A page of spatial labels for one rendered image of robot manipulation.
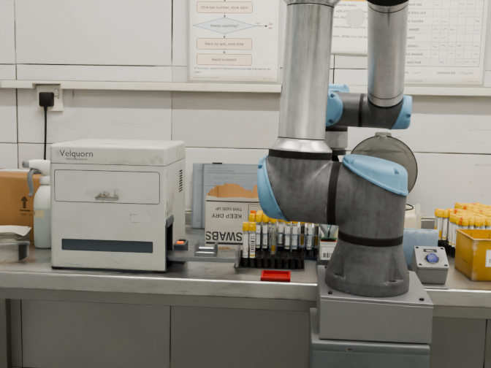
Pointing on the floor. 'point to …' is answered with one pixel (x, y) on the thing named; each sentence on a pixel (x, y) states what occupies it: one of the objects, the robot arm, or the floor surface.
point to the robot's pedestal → (362, 352)
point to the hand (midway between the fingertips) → (329, 233)
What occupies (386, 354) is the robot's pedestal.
